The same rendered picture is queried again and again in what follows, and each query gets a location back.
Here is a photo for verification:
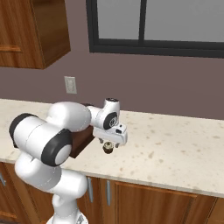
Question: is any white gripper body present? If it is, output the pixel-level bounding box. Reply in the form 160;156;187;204
92;127;129;147

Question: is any brown cupcake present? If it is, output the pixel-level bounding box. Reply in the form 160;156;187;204
101;141;115;156

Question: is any dark brown tray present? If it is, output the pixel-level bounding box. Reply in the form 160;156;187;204
69;102;96;159

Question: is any wooden base cupboard door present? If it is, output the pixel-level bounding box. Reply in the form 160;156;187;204
100;178;219;224
0;161;55;224
207;196;224;224
76;175;102;224

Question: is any black framed window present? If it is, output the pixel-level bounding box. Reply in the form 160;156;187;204
86;0;224;59

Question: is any grey door handle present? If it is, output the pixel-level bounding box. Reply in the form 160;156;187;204
87;177;95;204
105;179;112;207
0;171;7;187

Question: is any white wall outlet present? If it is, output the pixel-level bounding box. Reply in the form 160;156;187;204
64;75;78;95

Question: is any wooden wall cupboard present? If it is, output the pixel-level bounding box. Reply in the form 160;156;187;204
0;0;72;70

